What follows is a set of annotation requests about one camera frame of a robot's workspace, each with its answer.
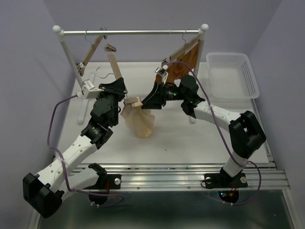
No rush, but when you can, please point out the aluminium mounting rail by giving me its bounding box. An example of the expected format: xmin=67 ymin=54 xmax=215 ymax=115
xmin=100 ymin=162 xmax=290 ymax=192

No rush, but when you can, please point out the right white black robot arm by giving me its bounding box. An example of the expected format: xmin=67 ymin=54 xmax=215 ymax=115
xmin=142 ymin=75 xmax=266 ymax=186

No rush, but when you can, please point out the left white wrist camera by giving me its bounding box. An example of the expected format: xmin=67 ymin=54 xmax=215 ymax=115
xmin=76 ymin=80 xmax=102 ymax=99

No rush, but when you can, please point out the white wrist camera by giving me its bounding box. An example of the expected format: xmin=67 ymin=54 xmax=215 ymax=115
xmin=155 ymin=67 xmax=168 ymax=83
xmin=76 ymin=80 xmax=102 ymax=99

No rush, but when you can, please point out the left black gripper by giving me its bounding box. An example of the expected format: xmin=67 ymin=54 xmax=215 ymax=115
xmin=95 ymin=77 xmax=126 ymax=126

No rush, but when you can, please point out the empty wooden clip hanger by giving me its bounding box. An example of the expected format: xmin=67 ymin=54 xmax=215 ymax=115
xmin=77 ymin=35 xmax=108 ymax=77

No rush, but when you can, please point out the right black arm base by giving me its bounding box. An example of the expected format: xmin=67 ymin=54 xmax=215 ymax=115
xmin=201 ymin=173 xmax=248 ymax=205

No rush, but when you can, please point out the white clothes rack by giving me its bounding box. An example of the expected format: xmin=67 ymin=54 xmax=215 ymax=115
xmin=52 ymin=24 xmax=209 ymax=127

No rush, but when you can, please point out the wooden hanger with brown underwear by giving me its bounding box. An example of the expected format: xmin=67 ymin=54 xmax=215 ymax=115
xmin=161 ymin=29 xmax=202 ymax=71

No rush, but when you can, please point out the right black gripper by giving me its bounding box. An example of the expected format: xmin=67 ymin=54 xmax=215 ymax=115
xmin=140 ymin=82 xmax=187 ymax=110

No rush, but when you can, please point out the brown underwear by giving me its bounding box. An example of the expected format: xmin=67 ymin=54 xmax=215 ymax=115
xmin=154 ymin=40 xmax=201 ymax=86

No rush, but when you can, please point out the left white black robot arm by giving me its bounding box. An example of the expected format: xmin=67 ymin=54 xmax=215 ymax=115
xmin=22 ymin=77 xmax=127 ymax=218

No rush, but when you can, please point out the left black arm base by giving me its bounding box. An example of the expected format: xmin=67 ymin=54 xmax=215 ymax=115
xmin=77 ymin=174 xmax=125 ymax=208

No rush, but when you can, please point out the beige underwear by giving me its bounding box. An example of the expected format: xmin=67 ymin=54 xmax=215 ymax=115
xmin=121 ymin=97 xmax=155 ymax=138

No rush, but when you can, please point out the wooden clip hanger with beige underwear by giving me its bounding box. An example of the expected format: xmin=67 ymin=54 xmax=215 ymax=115
xmin=95 ymin=43 xmax=142 ymax=108

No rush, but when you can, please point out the white plastic basket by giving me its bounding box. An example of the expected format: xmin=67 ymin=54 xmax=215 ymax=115
xmin=206 ymin=52 xmax=260 ymax=101

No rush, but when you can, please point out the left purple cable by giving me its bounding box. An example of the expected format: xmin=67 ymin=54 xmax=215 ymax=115
xmin=47 ymin=94 xmax=125 ymax=208

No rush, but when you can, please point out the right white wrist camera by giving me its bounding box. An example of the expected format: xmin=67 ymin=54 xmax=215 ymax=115
xmin=155 ymin=67 xmax=168 ymax=83

